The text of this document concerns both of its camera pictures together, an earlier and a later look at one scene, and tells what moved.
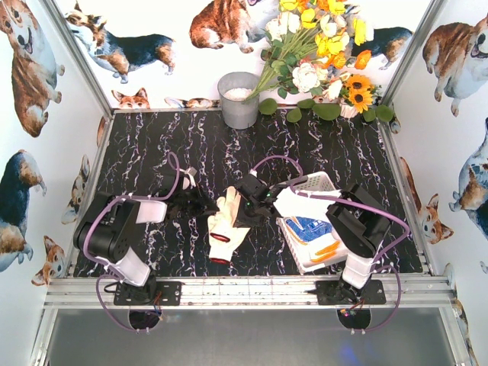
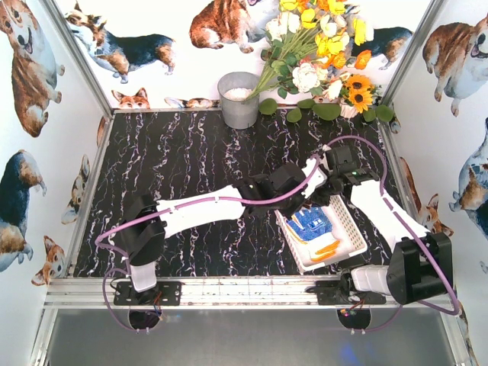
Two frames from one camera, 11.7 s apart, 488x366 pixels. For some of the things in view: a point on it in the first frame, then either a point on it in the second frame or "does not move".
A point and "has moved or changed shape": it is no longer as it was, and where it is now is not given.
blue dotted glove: (316, 236) has moved or changed shape
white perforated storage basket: (312, 237) does not move
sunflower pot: (357, 94) does not move
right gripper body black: (247, 207) -> (329, 187)
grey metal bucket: (233, 89) does not move
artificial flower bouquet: (313, 45) does not move
